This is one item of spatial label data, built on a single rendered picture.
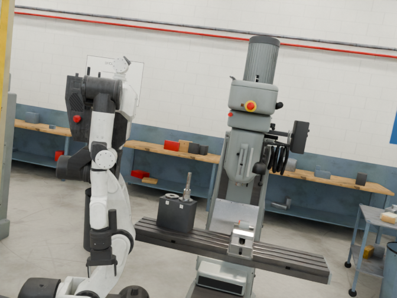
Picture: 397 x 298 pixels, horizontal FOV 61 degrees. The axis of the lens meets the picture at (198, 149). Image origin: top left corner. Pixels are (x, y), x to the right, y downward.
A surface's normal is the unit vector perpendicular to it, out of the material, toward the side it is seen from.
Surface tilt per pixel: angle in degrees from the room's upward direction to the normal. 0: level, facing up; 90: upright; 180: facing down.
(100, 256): 89
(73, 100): 90
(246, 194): 90
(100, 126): 88
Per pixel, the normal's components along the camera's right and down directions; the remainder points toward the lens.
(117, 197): 0.12, 0.14
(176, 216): -0.36, 0.07
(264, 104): -0.09, 0.11
